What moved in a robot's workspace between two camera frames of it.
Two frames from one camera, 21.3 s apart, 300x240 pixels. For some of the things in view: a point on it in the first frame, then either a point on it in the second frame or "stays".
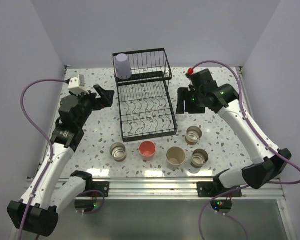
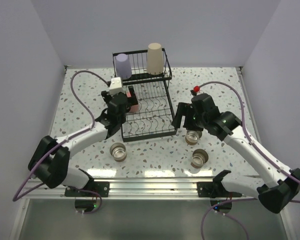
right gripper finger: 195,109 to 193,125
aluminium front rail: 166,189 stays
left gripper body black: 87,101 to 123,119
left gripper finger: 100,104 to 107,96
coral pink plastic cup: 147,150 to 134,108
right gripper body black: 194,97 to 191,115
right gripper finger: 182,92 to 181,111
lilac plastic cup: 123,67 stays
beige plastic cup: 175,156 to 154,59
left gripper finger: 106,94 to 133,98
